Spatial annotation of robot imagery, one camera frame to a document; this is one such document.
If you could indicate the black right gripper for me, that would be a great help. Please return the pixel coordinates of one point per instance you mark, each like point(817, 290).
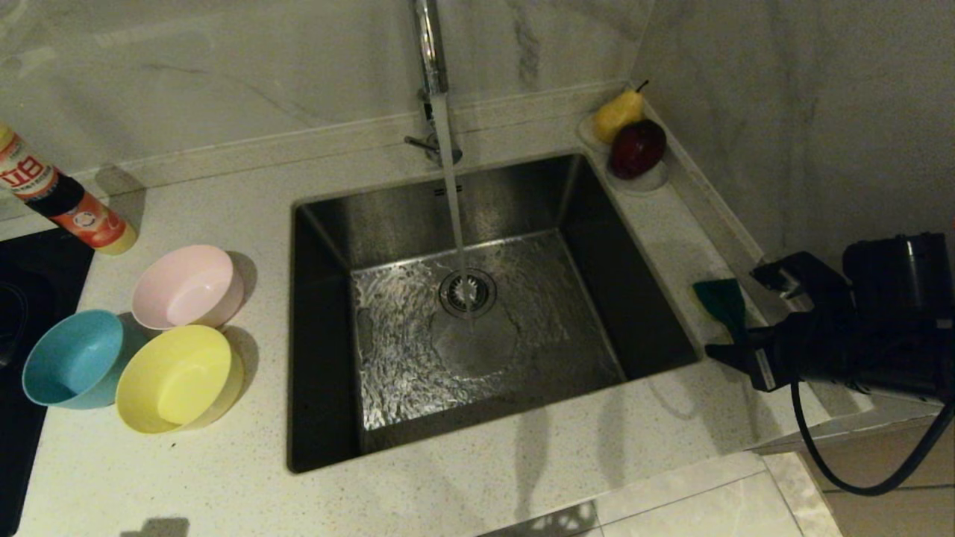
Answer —
point(865, 350)

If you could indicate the green sponge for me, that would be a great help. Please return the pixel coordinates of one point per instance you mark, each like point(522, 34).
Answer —
point(720, 302)

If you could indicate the chrome faucet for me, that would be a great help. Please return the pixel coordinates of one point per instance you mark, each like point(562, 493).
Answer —
point(429, 45)

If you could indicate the blue bowl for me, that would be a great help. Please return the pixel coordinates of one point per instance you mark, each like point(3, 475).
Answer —
point(71, 358)

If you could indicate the stainless steel sink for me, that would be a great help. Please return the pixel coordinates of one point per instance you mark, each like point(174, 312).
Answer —
point(522, 335)

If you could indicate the round metal sink drain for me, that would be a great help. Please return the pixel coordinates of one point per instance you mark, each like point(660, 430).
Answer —
point(477, 294)

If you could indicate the white fruit dish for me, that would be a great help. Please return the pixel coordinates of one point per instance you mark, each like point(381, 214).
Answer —
point(642, 185)

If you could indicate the beige wooden cabinet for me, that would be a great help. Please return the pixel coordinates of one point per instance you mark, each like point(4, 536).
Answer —
point(858, 514)

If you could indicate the dark red apple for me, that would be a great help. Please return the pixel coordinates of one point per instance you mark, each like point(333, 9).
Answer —
point(636, 149)

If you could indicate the yellow pear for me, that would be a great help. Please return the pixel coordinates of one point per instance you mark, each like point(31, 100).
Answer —
point(615, 115)

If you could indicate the pink bowl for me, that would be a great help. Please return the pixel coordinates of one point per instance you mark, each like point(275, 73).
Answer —
point(186, 287)

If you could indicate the yellow bowl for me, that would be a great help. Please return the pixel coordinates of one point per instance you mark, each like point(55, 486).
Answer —
point(179, 380)

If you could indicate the black glass cooktop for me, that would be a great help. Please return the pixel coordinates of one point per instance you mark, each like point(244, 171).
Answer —
point(41, 272)

